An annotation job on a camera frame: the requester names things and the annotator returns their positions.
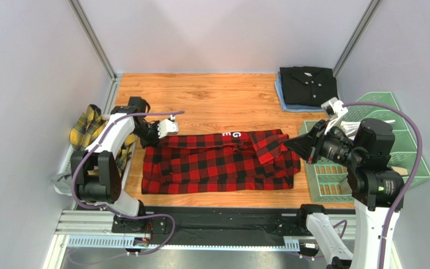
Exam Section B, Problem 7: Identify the yellow plaid shirt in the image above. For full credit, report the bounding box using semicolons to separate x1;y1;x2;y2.
69;104;136;176

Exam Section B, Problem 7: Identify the aluminium rail frame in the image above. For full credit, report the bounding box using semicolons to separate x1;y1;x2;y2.
43;208;402;269

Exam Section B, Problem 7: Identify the aluminium corner post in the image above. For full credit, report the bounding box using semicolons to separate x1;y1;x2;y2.
68;0;118;80
333;0;382;77

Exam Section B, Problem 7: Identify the green file organizer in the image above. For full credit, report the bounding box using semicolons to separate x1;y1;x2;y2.
299;92;430;203

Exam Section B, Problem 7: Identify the folded black shirt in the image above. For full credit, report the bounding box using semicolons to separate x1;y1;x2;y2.
279;66;339;107

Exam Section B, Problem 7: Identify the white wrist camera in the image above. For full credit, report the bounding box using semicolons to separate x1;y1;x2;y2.
321;98;348;134
157;115;179;138

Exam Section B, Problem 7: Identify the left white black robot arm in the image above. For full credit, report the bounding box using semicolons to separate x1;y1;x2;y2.
71;96;164;220

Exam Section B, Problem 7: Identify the white plastic basket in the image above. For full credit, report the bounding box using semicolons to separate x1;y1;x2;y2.
54;114;141;198

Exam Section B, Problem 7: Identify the red black plaid shirt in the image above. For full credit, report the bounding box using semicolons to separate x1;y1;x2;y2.
141;129;301;194

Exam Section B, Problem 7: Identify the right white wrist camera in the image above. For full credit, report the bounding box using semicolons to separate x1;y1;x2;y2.
321;98;348;134

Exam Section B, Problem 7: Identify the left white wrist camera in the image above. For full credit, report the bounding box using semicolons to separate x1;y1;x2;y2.
157;115;179;138

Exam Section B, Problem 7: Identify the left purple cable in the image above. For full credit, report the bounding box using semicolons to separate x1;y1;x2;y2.
67;110;185;266

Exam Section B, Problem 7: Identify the grey shirt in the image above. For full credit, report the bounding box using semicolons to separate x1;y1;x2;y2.
50;171;72;196

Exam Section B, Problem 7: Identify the right aluminium corner post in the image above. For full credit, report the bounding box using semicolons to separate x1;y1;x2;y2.
333;0;382;77

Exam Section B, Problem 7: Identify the wooden block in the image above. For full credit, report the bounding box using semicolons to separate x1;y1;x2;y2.
391;166;409;177

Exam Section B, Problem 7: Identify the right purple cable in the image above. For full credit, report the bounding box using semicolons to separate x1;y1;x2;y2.
298;101;423;269

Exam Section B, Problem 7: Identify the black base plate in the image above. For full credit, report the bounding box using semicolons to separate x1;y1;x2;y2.
109;204;354;247

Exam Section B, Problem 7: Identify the purple cable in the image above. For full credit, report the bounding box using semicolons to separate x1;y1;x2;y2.
298;101;423;269
67;110;185;266

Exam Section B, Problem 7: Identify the white paper stack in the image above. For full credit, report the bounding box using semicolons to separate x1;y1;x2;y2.
340;119;396;137

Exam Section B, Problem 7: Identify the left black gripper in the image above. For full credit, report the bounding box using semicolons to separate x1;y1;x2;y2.
132;120;166;150

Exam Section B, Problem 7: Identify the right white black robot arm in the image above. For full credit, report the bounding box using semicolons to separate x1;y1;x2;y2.
284;118;404;268

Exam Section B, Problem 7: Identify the left aluminium corner post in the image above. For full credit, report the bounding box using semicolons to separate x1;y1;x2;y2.
68;0;118;80

